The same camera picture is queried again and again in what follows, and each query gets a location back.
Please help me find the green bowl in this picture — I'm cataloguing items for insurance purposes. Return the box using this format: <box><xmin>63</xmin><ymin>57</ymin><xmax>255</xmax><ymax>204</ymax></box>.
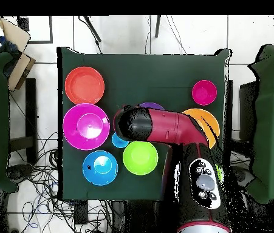
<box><xmin>122</xmin><ymin>140</ymin><xmax>159</xmax><ymax>176</ymax></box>
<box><xmin>215</xmin><ymin>163</ymin><xmax>225</xmax><ymax>181</ymax></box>

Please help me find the blue cup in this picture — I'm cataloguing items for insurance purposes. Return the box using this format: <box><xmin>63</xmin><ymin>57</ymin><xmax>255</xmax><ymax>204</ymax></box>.
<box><xmin>111</xmin><ymin>132</ymin><xmax>130</xmax><ymax>149</ymax></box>

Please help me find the purple bowl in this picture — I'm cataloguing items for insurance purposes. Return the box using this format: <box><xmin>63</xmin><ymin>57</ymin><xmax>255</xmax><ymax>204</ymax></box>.
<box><xmin>138</xmin><ymin>102</ymin><xmax>165</xmax><ymax>112</ymax></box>

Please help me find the dark green table cloth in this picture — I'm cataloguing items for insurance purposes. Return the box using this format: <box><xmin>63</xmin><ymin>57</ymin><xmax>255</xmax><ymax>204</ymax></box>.
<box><xmin>57</xmin><ymin>46</ymin><xmax>232</xmax><ymax>202</ymax></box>

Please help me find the blue bowl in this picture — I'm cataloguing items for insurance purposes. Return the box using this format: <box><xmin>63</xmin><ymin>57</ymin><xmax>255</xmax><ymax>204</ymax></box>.
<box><xmin>82</xmin><ymin>150</ymin><xmax>119</xmax><ymax>187</ymax></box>

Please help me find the large magenta bowl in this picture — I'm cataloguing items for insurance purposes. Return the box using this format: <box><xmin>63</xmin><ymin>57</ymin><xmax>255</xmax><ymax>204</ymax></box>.
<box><xmin>63</xmin><ymin>103</ymin><xmax>111</xmax><ymax>151</ymax></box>

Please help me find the orange-red shallow bowl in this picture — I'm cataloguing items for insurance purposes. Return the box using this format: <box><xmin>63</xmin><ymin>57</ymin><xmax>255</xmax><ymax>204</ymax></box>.
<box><xmin>64</xmin><ymin>66</ymin><xmax>105</xmax><ymax>106</ymax></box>

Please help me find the large orange bowl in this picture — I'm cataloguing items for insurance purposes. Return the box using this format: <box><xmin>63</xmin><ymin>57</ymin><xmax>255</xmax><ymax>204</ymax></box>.
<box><xmin>182</xmin><ymin>108</ymin><xmax>221</xmax><ymax>149</ymax></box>

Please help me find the small crimson bowl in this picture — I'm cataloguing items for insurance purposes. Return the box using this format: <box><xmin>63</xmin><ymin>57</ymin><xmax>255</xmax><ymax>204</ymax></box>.
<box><xmin>191</xmin><ymin>79</ymin><xmax>218</xmax><ymax>106</ymax></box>

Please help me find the black tripod leg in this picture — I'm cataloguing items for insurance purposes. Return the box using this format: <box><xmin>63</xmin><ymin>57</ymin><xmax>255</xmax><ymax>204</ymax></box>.
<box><xmin>78</xmin><ymin>15</ymin><xmax>103</xmax><ymax>54</ymax></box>
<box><xmin>154</xmin><ymin>15</ymin><xmax>162</xmax><ymax>39</ymax></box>

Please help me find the black box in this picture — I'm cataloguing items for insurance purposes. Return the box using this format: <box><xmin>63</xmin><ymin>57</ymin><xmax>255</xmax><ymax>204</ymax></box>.
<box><xmin>238</xmin><ymin>81</ymin><xmax>259</xmax><ymax>141</ymax></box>

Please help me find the black stand base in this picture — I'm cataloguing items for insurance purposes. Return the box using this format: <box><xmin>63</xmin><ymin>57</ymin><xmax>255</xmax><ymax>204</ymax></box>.
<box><xmin>6</xmin><ymin>163</ymin><xmax>33</xmax><ymax>182</ymax></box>
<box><xmin>231</xmin><ymin>166</ymin><xmax>255</xmax><ymax>191</ymax></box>

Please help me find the cardboard box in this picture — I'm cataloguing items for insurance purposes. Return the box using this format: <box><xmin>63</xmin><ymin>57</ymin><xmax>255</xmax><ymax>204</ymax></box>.
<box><xmin>0</xmin><ymin>16</ymin><xmax>36</xmax><ymax>92</ymax></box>

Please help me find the tangle of floor cables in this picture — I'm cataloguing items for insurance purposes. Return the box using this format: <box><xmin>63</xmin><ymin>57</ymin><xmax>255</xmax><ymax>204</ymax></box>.
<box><xmin>7</xmin><ymin>132</ymin><xmax>114</xmax><ymax>233</ymax></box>

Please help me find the black bench frame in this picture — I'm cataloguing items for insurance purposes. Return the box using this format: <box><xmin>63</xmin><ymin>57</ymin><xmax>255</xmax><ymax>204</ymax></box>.
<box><xmin>9</xmin><ymin>78</ymin><xmax>38</xmax><ymax>166</ymax></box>

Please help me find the black square floor frame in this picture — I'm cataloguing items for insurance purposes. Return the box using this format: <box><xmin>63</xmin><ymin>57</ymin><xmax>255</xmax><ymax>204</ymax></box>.
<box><xmin>17</xmin><ymin>15</ymin><xmax>54</xmax><ymax>44</ymax></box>

